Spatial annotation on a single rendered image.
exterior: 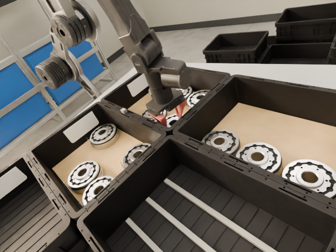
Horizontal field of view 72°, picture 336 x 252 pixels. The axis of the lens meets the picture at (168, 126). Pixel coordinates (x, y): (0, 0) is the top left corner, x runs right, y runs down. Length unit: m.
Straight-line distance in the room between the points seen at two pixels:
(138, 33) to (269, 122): 0.43
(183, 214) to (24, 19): 3.30
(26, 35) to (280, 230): 3.42
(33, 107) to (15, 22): 1.27
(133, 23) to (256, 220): 0.50
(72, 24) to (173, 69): 0.69
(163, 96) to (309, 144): 0.39
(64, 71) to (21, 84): 1.02
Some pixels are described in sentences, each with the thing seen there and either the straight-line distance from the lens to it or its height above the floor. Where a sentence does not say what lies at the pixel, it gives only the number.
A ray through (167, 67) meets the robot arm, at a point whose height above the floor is 1.08.
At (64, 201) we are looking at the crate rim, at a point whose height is 0.92.
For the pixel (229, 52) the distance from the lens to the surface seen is 1.73.
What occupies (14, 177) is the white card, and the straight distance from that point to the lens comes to 0.90.
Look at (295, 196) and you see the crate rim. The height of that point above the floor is 0.93.
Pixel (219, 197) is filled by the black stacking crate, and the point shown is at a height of 0.83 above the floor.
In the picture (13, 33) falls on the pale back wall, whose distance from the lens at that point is 3.52.
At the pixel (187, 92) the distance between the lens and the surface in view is 0.87.
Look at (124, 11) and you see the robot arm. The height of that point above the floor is 1.22.
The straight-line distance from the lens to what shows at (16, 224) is 0.85.
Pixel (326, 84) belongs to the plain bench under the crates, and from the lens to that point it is 1.10.
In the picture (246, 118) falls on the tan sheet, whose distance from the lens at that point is 0.74.
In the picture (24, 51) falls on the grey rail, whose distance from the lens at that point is 2.60.
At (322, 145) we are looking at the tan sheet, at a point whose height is 0.83.
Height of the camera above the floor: 1.31
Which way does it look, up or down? 38 degrees down
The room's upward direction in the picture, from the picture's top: 22 degrees counter-clockwise
